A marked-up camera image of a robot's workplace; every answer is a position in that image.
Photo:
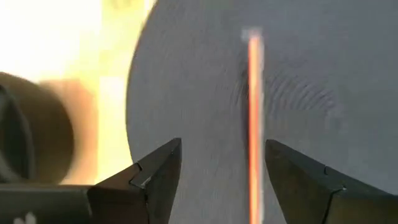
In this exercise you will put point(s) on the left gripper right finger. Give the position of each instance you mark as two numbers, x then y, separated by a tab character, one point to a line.
311	199

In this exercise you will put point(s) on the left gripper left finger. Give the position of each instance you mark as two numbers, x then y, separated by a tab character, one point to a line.
155	193

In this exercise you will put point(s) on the thin red chopstick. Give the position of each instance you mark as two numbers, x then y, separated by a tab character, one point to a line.
255	124

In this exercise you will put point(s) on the round dark grey placemat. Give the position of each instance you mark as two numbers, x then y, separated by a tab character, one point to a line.
202	77

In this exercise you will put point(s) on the black bowl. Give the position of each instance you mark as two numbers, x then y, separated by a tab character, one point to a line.
37	130

